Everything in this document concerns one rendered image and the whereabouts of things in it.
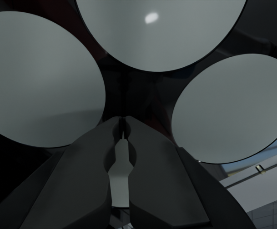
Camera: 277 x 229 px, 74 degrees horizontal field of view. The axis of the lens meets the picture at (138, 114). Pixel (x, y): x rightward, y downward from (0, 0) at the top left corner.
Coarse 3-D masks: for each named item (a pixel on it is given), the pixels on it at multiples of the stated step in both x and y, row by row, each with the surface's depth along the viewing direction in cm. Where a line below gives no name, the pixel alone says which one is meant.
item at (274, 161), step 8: (264, 160) 18; (272, 160) 17; (248, 168) 18; (256, 168) 18; (264, 168) 18; (272, 168) 18; (232, 176) 18; (240, 176) 18; (248, 176) 18; (224, 184) 19; (232, 184) 18; (128, 224) 22
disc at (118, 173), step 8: (120, 144) 16; (120, 152) 16; (128, 152) 16; (120, 160) 16; (128, 160) 16; (112, 168) 17; (120, 168) 17; (128, 168) 17; (112, 176) 17; (120, 176) 17; (112, 184) 18; (120, 184) 18; (112, 192) 19; (120, 192) 19; (128, 192) 19; (112, 200) 19; (120, 200) 19; (128, 200) 19
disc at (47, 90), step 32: (0, 32) 11; (32, 32) 11; (64, 32) 11; (0, 64) 12; (32, 64) 12; (64, 64) 12; (96, 64) 12; (0, 96) 13; (32, 96) 13; (64, 96) 13; (96, 96) 13; (0, 128) 14; (32, 128) 14; (64, 128) 15
